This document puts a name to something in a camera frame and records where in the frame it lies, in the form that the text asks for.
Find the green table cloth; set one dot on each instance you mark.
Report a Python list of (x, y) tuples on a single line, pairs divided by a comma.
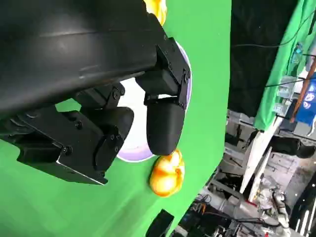
[(74, 209)]

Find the green background cloth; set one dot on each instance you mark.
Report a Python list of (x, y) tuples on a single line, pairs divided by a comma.
[(274, 93)]

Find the lilac plate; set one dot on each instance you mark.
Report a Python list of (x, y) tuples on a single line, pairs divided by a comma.
[(134, 153)]

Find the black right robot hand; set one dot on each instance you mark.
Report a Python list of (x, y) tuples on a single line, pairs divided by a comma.
[(160, 223)]

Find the blue box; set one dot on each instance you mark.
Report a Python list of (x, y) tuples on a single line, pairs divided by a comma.
[(308, 103)]

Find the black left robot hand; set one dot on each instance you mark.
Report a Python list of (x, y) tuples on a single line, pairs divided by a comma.
[(74, 61)]

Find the black backdrop curtain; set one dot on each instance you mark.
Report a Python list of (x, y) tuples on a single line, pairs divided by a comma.
[(256, 74)]

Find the white board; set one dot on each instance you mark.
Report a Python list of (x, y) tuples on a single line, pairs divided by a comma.
[(256, 160)]

